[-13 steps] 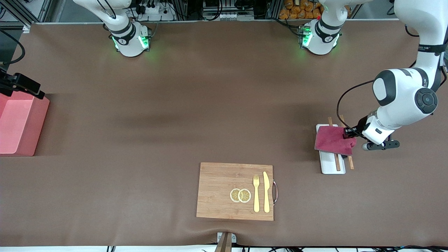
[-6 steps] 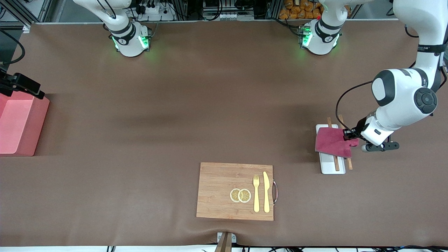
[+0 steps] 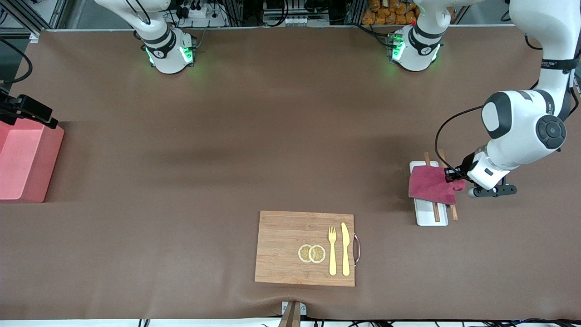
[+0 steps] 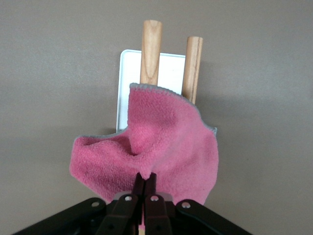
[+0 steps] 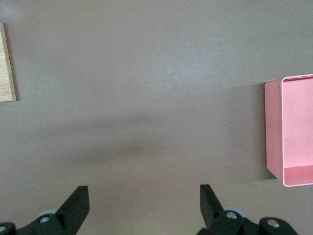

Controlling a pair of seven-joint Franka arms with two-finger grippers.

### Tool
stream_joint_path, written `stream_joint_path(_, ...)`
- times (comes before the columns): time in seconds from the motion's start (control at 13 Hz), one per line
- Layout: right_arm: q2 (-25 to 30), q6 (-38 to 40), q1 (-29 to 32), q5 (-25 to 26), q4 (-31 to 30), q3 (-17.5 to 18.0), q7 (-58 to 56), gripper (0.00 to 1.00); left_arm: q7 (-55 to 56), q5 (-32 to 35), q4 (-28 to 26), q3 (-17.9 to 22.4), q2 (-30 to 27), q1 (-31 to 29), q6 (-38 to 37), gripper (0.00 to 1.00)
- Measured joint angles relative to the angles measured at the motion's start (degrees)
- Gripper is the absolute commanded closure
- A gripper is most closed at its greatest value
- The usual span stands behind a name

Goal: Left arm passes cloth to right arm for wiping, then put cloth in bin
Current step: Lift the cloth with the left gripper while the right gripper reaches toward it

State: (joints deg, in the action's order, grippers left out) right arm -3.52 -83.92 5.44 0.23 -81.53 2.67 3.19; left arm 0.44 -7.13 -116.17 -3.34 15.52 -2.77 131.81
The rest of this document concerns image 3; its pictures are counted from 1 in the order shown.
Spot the grey table clamp bracket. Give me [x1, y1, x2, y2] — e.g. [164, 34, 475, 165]
[281, 301, 307, 327]

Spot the pink plastic box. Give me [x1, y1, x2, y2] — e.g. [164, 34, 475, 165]
[0, 120, 65, 203]

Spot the white power strip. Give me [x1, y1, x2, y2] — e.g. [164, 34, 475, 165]
[179, 2, 227, 28]

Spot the bamboo cutting board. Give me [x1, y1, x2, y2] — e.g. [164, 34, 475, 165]
[254, 210, 362, 287]

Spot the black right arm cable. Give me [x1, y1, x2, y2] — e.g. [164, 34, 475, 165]
[0, 39, 33, 85]

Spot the yellow plastic knife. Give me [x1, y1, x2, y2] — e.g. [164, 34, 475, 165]
[341, 222, 351, 277]

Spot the pink microfibre cloth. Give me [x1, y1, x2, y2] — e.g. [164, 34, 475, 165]
[408, 165, 467, 206]

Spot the yellow plastic fork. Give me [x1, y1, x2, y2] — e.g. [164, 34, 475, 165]
[328, 226, 338, 276]

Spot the aluminium frame strut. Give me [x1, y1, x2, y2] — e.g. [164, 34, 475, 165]
[0, 0, 69, 44]

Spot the white rectangular tray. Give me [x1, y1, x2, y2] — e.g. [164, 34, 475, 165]
[409, 161, 449, 227]

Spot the orange packets heap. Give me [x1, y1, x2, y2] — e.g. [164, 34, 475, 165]
[362, 0, 420, 25]

